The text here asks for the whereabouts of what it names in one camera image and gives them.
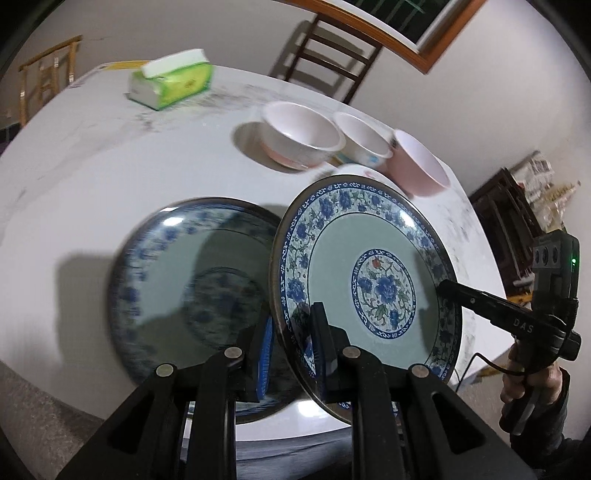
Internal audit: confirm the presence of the dark wooden furniture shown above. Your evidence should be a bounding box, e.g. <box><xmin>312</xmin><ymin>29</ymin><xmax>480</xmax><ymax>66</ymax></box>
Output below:
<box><xmin>468</xmin><ymin>167</ymin><xmax>544</xmax><ymax>297</ymax></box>

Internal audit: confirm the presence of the wooden window frame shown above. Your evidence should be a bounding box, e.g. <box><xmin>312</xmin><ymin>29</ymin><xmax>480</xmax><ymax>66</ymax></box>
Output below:
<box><xmin>281</xmin><ymin>0</ymin><xmax>488</xmax><ymax>75</ymax></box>

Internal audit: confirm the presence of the person's right hand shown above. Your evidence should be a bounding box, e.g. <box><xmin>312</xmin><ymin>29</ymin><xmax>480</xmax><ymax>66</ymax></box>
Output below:
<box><xmin>499</xmin><ymin>344</ymin><xmax>571</xmax><ymax>408</ymax></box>

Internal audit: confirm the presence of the blue floral plate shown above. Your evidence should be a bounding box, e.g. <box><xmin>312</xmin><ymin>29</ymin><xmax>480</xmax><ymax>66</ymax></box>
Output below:
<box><xmin>269</xmin><ymin>175</ymin><xmax>464</xmax><ymax>425</ymax></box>
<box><xmin>107</xmin><ymin>198</ymin><xmax>305</xmax><ymax>425</ymax></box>

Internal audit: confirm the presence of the person's right forearm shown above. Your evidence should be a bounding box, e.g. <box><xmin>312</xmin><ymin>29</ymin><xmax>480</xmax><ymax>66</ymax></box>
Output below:
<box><xmin>510</xmin><ymin>369</ymin><xmax>591</xmax><ymax>480</ymax></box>

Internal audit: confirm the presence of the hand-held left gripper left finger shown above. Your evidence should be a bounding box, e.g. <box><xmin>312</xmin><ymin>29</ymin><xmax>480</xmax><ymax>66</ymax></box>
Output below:
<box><xmin>59</xmin><ymin>318</ymin><xmax>278</xmax><ymax>480</ymax></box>

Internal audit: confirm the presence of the green tissue pack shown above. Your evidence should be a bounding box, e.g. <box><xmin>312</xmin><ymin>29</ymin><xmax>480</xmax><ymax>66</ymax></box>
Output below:
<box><xmin>127</xmin><ymin>48</ymin><xmax>215</xmax><ymax>112</ymax></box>

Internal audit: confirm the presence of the white bowl with blue print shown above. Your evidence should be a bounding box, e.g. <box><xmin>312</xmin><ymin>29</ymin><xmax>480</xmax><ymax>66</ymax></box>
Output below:
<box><xmin>332</xmin><ymin>112</ymin><xmax>396</xmax><ymax>169</ymax></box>

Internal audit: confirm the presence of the stack of newspapers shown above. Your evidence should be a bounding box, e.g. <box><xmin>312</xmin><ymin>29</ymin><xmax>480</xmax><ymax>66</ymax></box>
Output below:
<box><xmin>509</xmin><ymin>150</ymin><xmax>555</xmax><ymax>195</ymax></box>

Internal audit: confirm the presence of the white bowl with red flower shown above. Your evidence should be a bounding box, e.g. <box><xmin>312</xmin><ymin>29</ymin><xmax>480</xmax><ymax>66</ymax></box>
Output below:
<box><xmin>332</xmin><ymin>163</ymin><xmax>393</xmax><ymax>185</ymax></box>

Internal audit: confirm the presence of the white bowl with pink pattern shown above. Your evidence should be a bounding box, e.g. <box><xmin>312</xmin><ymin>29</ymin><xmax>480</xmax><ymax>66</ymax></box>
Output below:
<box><xmin>260</xmin><ymin>102</ymin><xmax>345</xmax><ymax>171</ymax></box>

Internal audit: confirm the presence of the light bamboo chair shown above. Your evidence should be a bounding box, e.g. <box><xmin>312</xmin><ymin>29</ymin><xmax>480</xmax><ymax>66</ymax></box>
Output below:
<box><xmin>18</xmin><ymin>35</ymin><xmax>83</xmax><ymax>128</ymax></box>

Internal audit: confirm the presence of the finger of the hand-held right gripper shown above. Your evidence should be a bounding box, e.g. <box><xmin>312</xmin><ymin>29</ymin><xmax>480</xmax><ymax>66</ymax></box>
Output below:
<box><xmin>436</xmin><ymin>279</ymin><xmax>505</xmax><ymax>320</ymax></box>

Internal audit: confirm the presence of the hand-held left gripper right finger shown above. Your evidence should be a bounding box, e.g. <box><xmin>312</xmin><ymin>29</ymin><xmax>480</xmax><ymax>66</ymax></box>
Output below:
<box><xmin>309</xmin><ymin>302</ymin><xmax>513</xmax><ymax>480</ymax></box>

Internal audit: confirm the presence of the black cable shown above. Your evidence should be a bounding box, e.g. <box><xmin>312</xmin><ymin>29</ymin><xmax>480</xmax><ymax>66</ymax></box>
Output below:
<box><xmin>455</xmin><ymin>353</ymin><xmax>514</xmax><ymax>394</ymax></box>

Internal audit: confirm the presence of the dark wooden chair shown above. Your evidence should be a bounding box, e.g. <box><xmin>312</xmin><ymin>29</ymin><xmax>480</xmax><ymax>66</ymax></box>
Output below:
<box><xmin>270</xmin><ymin>13</ymin><xmax>384</xmax><ymax>105</ymax></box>

